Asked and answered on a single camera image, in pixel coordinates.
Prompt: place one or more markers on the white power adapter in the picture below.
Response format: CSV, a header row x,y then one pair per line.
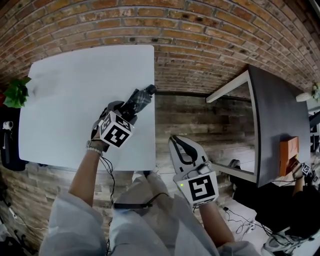
x,y
251,226

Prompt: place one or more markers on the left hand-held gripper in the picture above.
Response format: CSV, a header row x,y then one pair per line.
x,y
115,132

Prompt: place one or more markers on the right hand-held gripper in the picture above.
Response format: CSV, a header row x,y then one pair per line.
x,y
200,190

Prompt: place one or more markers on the person's light grey clothing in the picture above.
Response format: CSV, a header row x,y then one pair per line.
x,y
155,225

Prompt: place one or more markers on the person's left forearm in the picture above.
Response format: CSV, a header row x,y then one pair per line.
x,y
83,180

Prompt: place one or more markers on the green leafy plant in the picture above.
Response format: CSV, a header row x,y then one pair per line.
x,y
16,93

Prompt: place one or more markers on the orange box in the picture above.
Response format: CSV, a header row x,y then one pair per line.
x,y
287,155

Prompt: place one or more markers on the small white camera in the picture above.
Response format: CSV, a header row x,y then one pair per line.
x,y
8,125

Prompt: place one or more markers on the dark grey table white frame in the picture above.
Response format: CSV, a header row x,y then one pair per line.
x,y
277,112

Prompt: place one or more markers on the person's left hand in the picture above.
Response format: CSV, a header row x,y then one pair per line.
x,y
96,136

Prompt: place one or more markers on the white power strip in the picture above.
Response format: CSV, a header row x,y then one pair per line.
x,y
13,213

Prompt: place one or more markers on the person's right forearm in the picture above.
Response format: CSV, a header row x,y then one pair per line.
x,y
215,225

